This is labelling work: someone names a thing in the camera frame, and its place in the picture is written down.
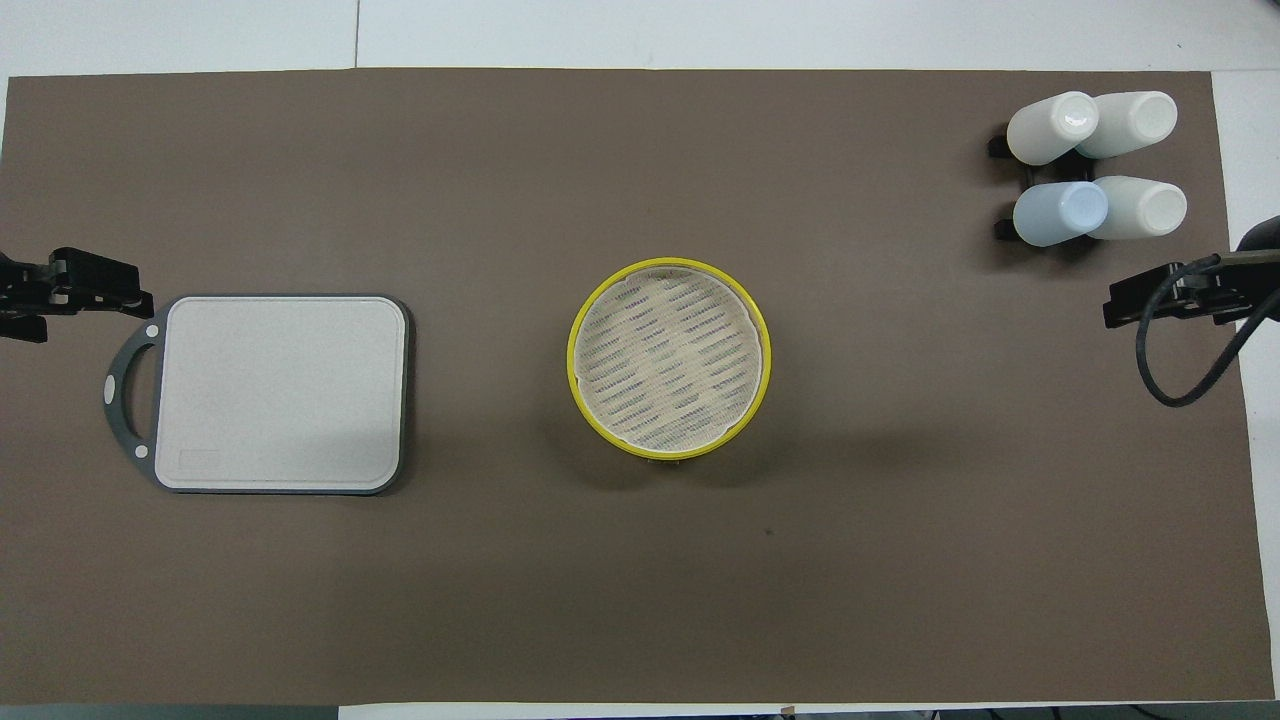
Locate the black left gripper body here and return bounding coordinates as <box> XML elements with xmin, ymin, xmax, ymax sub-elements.
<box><xmin>0</xmin><ymin>253</ymin><xmax>58</xmax><ymax>343</ymax></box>

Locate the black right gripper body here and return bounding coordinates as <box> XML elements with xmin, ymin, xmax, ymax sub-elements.
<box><xmin>1175</xmin><ymin>255</ymin><xmax>1280</xmax><ymax>323</ymax></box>

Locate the yellow-rimmed woven steamer lid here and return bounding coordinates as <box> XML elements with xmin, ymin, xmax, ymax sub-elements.
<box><xmin>566</xmin><ymin>257</ymin><xmax>773</xmax><ymax>463</ymax></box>

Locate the white plastic cup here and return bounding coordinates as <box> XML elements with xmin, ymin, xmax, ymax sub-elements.
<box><xmin>1085</xmin><ymin>176</ymin><xmax>1189</xmax><ymax>241</ymax></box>
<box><xmin>1075</xmin><ymin>91</ymin><xmax>1179</xmax><ymax>161</ymax></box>
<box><xmin>1007</xmin><ymin>92</ymin><xmax>1099</xmax><ymax>167</ymax></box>

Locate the light blue plastic cup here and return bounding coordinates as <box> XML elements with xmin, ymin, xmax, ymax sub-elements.
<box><xmin>1013</xmin><ymin>181</ymin><xmax>1110</xmax><ymax>248</ymax></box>

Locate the black cup rack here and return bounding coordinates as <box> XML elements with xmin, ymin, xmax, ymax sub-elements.
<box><xmin>988</xmin><ymin>130</ymin><xmax>1106</xmax><ymax>246</ymax></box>

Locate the grey cutting board dark rim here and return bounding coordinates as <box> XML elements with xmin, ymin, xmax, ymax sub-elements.
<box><xmin>103</xmin><ymin>293</ymin><xmax>412</xmax><ymax>497</ymax></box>

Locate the brown table mat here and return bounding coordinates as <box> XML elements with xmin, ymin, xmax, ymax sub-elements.
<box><xmin>0</xmin><ymin>68</ymin><xmax>1276</xmax><ymax>706</ymax></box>

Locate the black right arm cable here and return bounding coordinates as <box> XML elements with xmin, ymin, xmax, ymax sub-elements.
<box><xmin>1135</xmin><ymin>253</ymin><xmax>1280</xmax><ymax>408</ymax></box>

